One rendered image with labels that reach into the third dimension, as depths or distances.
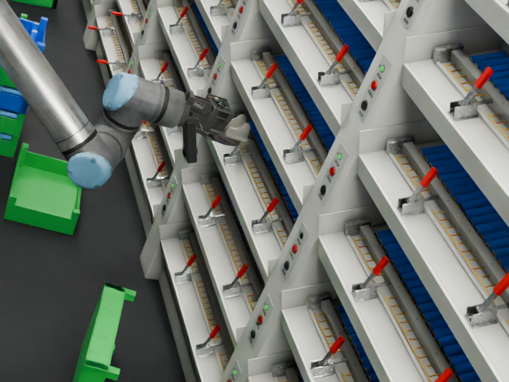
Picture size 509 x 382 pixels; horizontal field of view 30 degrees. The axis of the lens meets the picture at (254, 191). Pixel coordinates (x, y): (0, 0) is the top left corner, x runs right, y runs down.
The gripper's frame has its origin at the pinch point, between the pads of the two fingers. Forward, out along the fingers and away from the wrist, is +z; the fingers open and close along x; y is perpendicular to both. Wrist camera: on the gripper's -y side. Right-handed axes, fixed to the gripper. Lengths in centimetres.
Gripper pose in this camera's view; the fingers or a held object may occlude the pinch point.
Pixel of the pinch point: (248, 141)
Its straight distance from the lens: 229.6
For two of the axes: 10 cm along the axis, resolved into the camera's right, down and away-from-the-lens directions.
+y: 4.6, -7.8, -4.3
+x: -2.6, -5.8, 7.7
